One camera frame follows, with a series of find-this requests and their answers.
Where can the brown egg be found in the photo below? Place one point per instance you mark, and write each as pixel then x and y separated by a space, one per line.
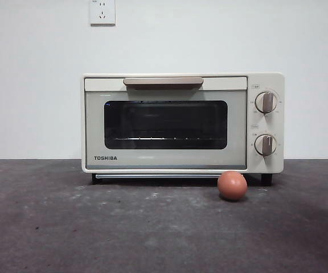
pixel 232 186

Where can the white wall power socket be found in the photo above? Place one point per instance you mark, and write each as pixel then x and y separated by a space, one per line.
pixel 102 12

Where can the silver oven crumb tray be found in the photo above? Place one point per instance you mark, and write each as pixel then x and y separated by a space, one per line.
pixel 167 176

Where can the beige oven control knob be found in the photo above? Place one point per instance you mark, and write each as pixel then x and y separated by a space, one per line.
pixel 266 102
pixel 265 145

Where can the cream Toshiba toaster oven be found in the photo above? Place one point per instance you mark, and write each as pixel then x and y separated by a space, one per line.
pixel 263 167

